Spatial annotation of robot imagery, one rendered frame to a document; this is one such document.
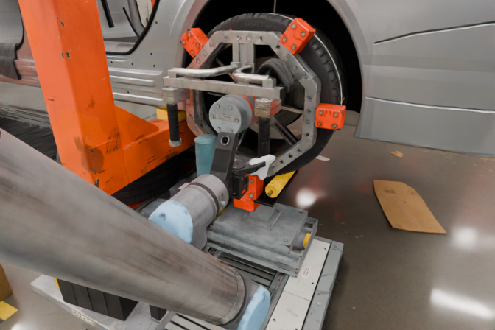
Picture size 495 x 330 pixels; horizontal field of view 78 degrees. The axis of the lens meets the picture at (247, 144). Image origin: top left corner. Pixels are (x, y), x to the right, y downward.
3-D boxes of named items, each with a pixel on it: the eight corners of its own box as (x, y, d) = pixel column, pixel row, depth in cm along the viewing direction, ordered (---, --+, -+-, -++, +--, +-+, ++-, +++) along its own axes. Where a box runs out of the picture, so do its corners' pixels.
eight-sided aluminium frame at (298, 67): (313, 179, 120) (327, 32, 99) (308, 186, 115) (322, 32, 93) (197, 153, 142) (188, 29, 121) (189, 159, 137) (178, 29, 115)
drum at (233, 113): (267, 123, 121) (268, 88, 115) (242, 141, 103) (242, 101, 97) (235, 118, 126) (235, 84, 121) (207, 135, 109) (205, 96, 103)
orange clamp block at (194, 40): (213, 44, 120) (199, 26, 120) (202, 46, 113) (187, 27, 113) (204, 57, 124) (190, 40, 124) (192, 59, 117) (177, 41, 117)
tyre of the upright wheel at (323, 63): (303, 180, 152) (381, 58, 117) (287, 205, 132) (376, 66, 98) (198, 113, 166) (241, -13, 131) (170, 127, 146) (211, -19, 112)
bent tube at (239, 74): (293, 77, 103) (295, 44, 99) (272, 89, 87) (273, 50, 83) (247, 74, 110) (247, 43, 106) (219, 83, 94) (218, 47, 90)
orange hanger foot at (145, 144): (200, 141, 171) (196, 79, 157) (129, 185, 127) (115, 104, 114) (176, 137, 177) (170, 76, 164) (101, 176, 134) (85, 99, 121)
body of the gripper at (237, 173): (225, 182, 82) (199, 205, 72) (224, 153, 79) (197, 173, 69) (250, 188, 79) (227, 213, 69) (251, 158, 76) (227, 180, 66)
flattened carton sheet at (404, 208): (412, 186, 227) (413, 181, 226) (446, 234, 177) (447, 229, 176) (370, 183, 231) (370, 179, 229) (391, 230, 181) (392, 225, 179)
